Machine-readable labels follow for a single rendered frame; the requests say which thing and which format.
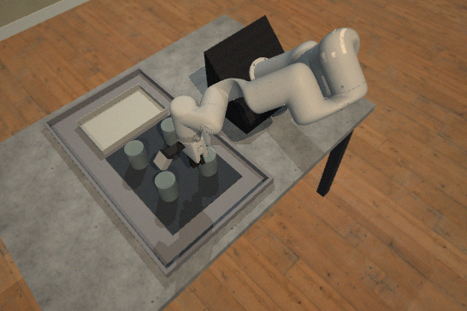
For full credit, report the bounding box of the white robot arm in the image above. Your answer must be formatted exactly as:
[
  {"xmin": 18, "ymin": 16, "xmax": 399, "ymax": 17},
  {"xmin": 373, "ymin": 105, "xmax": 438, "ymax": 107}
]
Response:
[{"xmin": 154, "ymin": 27, "xmax": 368, "ymax": 170}]

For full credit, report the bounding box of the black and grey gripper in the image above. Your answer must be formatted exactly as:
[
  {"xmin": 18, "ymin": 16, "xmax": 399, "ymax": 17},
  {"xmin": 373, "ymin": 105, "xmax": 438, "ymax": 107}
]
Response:
[{"xmin": 181, "ymin": 133, "xmax": 208, "ymax": 168}]

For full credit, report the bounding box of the clear glass jar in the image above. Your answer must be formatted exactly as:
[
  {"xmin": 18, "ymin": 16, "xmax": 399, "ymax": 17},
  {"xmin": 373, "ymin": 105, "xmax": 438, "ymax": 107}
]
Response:
[
  {"xmin": 161, "ymin": 118, "xmax": 177, "ymax": 146},
  {"xmin": 198, "ymin": 146, "xmax": 217, "ymax": 177},
  {"xmin": 124, "ymin": 140, "xmax": 149, "ymax": 170},
  {"xmin": 155, "ymin": 171, "xmax": 180, "ymax": 202}
]

